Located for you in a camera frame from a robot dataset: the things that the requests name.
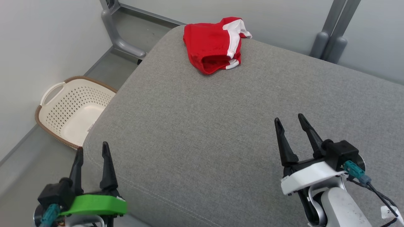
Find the teal left camera connector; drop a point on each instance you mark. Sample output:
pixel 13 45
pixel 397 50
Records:
pixel 50 214

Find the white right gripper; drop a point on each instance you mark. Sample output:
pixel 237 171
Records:
pixel 306 178

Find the red and white shorts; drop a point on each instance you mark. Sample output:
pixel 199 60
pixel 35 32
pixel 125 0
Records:
pixel 205 41

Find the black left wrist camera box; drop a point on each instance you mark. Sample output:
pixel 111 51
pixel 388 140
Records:
pixel 55 195

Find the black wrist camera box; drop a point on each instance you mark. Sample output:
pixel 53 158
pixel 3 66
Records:
pixel 342 154
pixel 55 195

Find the teal camera connector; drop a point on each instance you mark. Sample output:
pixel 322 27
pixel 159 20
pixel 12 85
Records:
pixel 355 170
pixel 50 214

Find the cream perforated laundry basket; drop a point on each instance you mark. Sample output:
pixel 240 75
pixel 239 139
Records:
pixel 79 119

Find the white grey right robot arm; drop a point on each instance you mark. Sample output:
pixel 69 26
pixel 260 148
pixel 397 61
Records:
pixel 341 208

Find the grey partition post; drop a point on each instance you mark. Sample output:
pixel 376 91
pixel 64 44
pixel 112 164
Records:
pixel 337 50
pixel 319 45
pixel 123 45

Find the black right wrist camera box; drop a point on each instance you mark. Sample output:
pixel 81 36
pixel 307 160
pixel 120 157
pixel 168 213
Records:
pixel 342 154

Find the teal right camera connector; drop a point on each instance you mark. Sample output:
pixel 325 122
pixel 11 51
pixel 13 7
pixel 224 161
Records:
pixel 355 170

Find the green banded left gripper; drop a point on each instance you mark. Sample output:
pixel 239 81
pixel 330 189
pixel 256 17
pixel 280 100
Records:
pixel 94 205

